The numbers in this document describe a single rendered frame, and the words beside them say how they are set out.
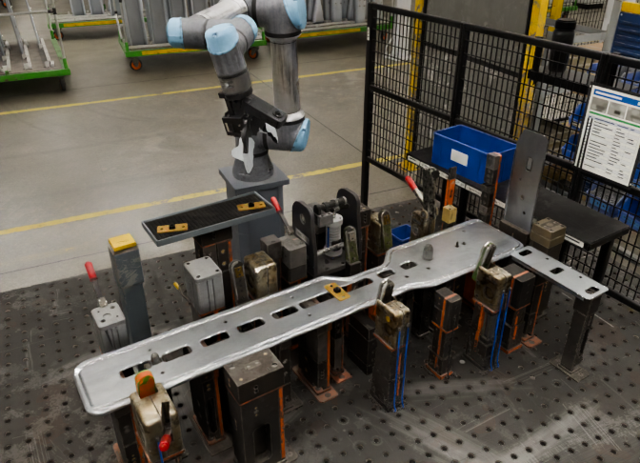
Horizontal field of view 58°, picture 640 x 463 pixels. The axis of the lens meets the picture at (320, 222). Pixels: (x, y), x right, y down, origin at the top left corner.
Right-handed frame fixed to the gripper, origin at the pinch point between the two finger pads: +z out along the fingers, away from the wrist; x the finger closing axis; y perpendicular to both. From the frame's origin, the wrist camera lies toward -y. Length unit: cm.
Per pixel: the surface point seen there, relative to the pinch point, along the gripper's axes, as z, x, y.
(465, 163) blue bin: 51, -81, -28
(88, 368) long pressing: 23, 60, 22
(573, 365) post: 80, -18, -77
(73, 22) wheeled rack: 139, -531, 728
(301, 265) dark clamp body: 37.5, 0.5, -1.5
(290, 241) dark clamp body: 31.1, -2.3, 2.3
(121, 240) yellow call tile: 11.9, 27.5, 34.9
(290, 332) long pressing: 34.7, 27.5, -13.1
